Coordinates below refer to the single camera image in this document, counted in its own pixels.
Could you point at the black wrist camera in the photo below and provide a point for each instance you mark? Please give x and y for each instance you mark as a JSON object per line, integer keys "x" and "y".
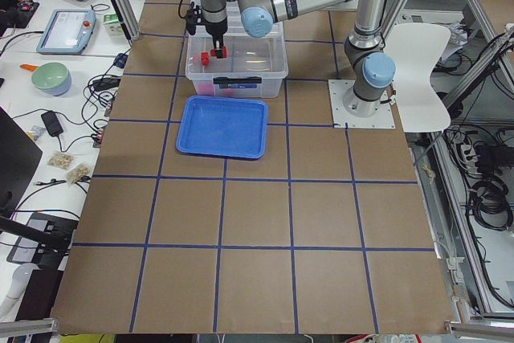
{"x": 193, "y": 18}

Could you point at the clear plastic storage box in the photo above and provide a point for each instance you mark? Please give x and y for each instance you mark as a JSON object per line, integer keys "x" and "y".
{"x": 264, "y": 57}

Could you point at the red toy block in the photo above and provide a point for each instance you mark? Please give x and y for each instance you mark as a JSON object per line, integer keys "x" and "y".
{"x": 205, "y": 58}

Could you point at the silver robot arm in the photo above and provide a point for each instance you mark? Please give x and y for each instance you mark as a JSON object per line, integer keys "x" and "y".
{"x": 373, "y": 69}

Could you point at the green bowl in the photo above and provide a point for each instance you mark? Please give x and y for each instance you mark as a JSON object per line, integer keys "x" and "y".
{"x": 52, "y": 78}

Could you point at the snack bag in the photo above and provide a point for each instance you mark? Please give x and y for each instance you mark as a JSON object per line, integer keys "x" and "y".
{"x": 60, "y": 160}
{"x": 80, "y": 171}

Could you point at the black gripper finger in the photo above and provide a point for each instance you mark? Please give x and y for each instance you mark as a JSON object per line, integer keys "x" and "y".
{"x": 219, "y": 50}

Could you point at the black power adapter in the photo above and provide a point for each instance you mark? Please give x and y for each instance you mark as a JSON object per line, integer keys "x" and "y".
{"x": 51, "y": 123}

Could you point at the blue plastic tray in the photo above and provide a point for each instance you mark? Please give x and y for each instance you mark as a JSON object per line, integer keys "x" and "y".
{"x": 223, "y": 127}

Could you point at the green white carton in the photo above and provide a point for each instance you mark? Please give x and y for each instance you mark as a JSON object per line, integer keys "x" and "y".
{"x": 112, "y": 24}

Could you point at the red block in box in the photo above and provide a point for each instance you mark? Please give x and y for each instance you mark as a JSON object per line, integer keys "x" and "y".
{"x": 205, "y": 89}

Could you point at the orange toy carrot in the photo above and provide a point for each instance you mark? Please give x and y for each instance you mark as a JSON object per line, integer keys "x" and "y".
{"x": 28, "y": 67}

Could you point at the white light bulb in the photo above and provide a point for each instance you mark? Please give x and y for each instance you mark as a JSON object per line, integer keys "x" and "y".
{"x": 19, "y": 282}

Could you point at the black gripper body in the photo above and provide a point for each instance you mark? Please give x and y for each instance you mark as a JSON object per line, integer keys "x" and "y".
{"x": 217, "y": 30}

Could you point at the black box latch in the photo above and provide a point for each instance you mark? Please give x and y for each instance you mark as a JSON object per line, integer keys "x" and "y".
{"x": 238, "y": 82}

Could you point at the black monitor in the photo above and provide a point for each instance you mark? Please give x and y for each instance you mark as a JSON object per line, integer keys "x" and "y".
{"x": 19, "y": 158}

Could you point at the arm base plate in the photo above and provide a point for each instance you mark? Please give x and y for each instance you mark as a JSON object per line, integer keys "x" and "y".
{"x": 350, "y": 112}

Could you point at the white plastic chair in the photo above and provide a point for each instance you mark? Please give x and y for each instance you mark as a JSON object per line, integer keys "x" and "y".
{"x": 416, "y": 48}

